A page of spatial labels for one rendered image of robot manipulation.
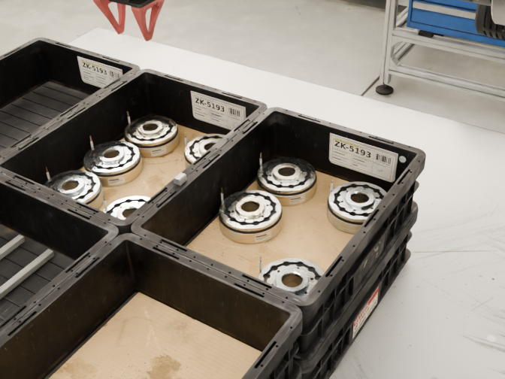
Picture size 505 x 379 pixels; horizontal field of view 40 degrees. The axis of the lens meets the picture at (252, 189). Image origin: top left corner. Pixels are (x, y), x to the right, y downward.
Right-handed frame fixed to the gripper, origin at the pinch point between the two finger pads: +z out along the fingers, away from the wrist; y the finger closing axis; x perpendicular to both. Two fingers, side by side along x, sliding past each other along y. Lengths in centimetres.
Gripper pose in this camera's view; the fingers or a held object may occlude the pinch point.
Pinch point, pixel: (134, 31)
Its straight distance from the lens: 124.7
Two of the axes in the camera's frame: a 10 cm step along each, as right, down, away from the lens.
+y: 8.4, 2.9, -4.5
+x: 5.3, -5.3, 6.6
